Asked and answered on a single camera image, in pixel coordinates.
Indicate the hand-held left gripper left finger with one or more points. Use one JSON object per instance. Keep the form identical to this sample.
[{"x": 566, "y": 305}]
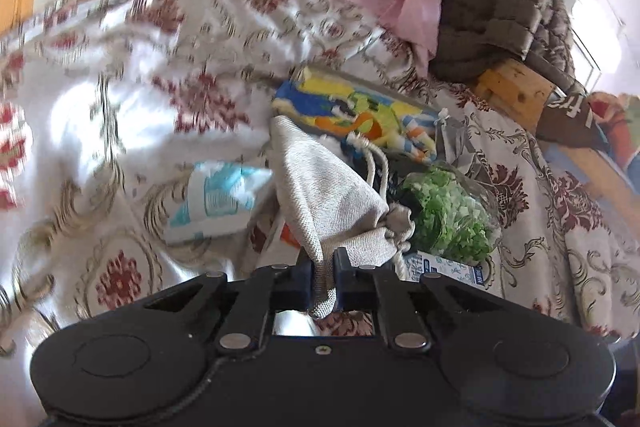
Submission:
[{"x": 304, "y": 287}]

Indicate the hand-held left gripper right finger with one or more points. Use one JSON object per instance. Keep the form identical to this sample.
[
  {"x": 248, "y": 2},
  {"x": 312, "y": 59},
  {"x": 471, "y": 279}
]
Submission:
[{"x": 342, "y": 284}]

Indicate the striped towel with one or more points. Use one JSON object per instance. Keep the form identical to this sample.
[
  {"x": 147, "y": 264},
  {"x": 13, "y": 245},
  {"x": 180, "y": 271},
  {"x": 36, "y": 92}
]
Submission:
[{"x": 417, "y": 137}]

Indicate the blue and white carton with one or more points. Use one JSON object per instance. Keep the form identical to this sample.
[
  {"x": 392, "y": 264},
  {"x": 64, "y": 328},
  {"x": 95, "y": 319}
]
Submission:
[{"x": 450, "y": 269}]

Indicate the blue and white tissue pack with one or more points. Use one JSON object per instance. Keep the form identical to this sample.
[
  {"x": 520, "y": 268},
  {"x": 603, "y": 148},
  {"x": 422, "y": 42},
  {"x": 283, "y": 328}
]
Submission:
[{"x": 220, "y": 197}]

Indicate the bag of green vegetables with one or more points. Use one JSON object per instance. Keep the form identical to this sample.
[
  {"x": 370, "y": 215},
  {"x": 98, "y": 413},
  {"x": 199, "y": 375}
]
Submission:
[{"x": 450, "y": 212}]

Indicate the floral bed cover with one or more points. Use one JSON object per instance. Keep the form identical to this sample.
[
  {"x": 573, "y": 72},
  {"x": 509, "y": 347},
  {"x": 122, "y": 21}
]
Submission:
[{"x": 100, "y": 117}]

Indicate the brown shirt with white print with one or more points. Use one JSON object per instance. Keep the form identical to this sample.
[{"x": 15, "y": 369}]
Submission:
[{"x": 565, "y": 122}]

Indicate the olive quilted jacket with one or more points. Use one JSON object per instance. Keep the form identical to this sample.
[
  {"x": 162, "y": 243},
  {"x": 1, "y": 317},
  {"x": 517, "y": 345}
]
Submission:
[{"x": 500, "y": 7}]

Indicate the colourful patchwork garment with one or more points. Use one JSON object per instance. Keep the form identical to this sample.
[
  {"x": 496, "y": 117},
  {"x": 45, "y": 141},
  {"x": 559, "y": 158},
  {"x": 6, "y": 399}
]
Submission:
[{"x": 620, "y": 122}]

